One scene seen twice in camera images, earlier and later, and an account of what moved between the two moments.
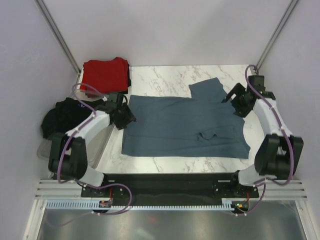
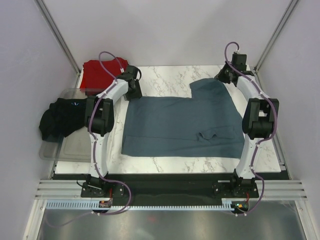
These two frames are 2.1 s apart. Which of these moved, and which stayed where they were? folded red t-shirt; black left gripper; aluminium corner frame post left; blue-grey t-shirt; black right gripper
Moved: black right gripper; black left gripper
Stayed: aluminium corner frame post left; folded red t-shirt; blue-grey t-shirt
